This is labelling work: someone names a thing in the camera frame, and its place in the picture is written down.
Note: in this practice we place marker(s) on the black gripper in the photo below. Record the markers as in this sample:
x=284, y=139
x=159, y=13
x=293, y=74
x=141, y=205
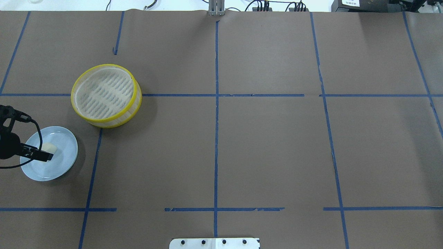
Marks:
x=8, y=146

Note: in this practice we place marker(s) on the white steamed bun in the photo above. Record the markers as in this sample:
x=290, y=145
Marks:
x=49, y=148

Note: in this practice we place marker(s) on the yellow bamboo steamer basket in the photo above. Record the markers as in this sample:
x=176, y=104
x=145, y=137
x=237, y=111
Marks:
x=106, y=96

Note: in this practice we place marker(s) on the light blue plate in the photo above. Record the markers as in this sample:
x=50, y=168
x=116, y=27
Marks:
x=63, y=159

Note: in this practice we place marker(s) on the orange black usb hub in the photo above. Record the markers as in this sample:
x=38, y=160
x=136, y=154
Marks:
x=262, y=6

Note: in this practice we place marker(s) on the black desktop computer box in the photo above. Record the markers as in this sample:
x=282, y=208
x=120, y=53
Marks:
x=387, y=6

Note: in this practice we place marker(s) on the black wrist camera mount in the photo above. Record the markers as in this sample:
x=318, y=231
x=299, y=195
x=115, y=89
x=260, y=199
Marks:
x=8, y=116

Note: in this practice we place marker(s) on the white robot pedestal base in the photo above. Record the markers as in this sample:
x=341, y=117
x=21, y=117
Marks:
x=215, y=243

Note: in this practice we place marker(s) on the aluminium frame post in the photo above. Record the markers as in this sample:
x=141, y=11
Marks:
x=216, y=7

